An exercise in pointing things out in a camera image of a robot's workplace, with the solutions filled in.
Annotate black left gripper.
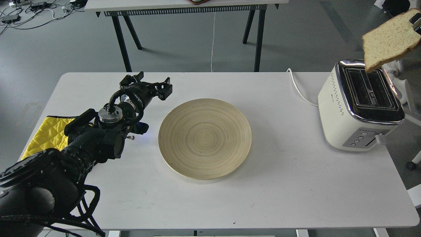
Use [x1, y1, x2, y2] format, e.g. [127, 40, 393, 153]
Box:
[120, 71, 173, 109]

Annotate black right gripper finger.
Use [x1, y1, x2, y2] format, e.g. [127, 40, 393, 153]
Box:
[409, 13, 421, 35]

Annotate slice of brown bread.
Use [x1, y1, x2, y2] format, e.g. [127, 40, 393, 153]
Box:
[362, 9, 420, 73]

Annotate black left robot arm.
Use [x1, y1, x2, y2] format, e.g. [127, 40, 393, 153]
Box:
[0, 72, 172, 237]

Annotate cream chrome toaster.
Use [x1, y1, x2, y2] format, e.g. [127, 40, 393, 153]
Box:
[317, 59, 405, 151]

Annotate white office chair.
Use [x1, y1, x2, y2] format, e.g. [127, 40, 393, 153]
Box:
[382, 0, 421, 170]

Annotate round bamboo plate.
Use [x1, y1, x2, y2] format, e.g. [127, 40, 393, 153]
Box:
[158, 98, 252, 180]

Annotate white background table black legs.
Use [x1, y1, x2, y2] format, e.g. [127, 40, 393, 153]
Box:
[84, 0, 288, 72]

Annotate brown object on background table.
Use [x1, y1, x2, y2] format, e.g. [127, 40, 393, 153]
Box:
[187, 0, 209, 5]

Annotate yellow quilted cloth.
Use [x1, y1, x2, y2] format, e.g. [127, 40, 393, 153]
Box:
[20, 116, 76, 161]

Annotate white hanging cable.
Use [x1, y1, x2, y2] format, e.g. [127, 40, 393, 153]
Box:
[210, 12, 216, 72]

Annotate white toaster power cord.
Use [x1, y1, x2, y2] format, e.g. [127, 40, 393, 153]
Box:
[286, 68, 319, 107]

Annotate cables and power strips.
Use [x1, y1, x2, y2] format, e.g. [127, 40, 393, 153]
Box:
[0, 0, 88, 35]

